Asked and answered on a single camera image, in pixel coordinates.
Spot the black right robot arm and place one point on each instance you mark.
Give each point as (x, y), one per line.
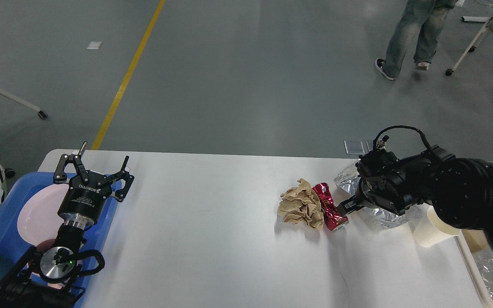
(460, 190)

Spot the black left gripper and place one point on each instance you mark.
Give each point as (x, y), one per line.
(84, 201)

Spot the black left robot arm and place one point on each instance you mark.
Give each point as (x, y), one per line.
(21, 289)

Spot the crumpled brown paper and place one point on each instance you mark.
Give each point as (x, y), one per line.
(300, 204)

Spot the pink plate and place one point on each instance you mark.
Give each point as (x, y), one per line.
(38, 219)

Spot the floor socket plate left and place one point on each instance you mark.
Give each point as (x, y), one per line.
(356, 147)

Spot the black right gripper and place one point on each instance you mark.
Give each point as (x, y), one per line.
(386, 182)

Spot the cream paper cup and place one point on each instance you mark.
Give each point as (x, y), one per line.
(431, 230)

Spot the person in blue jeans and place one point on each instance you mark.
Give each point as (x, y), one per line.
(424, 19)

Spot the crushed red can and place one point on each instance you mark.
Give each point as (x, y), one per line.
(334, 220)

